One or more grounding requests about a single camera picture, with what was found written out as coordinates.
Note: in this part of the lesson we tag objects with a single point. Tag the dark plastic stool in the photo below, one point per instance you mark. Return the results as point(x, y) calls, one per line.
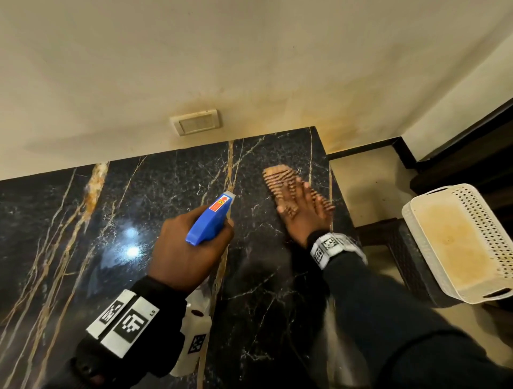
point(409, 260)

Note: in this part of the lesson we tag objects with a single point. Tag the dark skirting board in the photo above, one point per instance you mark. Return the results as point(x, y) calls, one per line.
point(368, 148)

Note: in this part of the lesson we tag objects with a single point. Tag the white perforated plastic basket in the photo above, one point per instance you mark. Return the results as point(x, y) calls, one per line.
point(453, 248)

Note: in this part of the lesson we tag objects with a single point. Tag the blue spray bottle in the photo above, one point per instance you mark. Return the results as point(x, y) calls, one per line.
point(206, 224)

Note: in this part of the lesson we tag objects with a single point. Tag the person's left forearm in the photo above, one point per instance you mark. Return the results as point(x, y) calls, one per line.
point(160, 332)

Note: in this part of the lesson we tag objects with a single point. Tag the dark curtain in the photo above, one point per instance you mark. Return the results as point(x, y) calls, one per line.
point(473, 160)

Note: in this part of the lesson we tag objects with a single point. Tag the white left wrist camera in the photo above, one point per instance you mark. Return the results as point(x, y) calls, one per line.
point(192, 340)

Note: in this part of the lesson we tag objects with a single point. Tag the person's left hand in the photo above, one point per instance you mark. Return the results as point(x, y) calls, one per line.
point(180, 256)

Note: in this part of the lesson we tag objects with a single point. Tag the black marble table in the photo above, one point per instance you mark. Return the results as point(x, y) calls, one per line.
point(272, 312)

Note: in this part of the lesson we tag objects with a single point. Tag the person's right hand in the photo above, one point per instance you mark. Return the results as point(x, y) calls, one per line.
point(304, 216)

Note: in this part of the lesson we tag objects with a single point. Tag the white wall socket plate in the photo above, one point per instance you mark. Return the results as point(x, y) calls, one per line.
point(196, 122)

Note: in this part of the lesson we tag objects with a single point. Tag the white right wrist marker band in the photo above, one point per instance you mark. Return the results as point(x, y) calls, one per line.
point(332, 246)

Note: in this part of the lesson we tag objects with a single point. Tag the white wrist marker band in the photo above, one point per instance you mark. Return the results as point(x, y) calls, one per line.
point(124, 322)
point(332, 246)

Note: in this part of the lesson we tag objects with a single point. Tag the brown checkered cloth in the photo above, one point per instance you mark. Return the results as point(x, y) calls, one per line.
point(280, 178)

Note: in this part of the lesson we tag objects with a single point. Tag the white left wrist marker band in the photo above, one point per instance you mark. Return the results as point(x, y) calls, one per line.
point(124, 322)

